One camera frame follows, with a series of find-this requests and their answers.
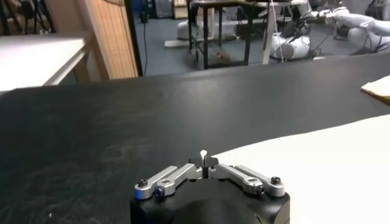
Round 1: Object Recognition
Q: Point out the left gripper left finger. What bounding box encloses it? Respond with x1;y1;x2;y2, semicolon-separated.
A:
133;156;205;200

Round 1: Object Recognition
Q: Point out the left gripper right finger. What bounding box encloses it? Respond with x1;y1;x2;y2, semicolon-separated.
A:
205;155;286;198

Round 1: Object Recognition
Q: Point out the cream cotton shirt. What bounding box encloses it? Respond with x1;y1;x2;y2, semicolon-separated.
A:
199;75;390;224

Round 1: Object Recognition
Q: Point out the large white robot base shell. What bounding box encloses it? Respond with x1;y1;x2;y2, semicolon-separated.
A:
269;32;311;60

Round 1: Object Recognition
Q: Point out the black table cover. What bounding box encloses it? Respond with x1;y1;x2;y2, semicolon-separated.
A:
0;53;390;224

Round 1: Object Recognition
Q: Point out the white flat floor board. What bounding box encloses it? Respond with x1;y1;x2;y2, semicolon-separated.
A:
164;38;196;48

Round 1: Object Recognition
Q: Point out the light wooden partition panel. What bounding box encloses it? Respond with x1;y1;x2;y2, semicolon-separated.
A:
48;0;140;82

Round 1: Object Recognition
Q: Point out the white side table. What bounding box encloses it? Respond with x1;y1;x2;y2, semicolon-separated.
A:
0;32;92;92

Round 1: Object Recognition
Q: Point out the black tripod stand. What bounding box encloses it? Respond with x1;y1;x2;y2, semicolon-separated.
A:
0;0;57;36

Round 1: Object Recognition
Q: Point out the black metal frame desk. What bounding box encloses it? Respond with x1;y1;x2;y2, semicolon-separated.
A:
185;0;254;70

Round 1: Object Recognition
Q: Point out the white hanging desk cable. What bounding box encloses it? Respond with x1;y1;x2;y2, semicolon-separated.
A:
269;0;285;63

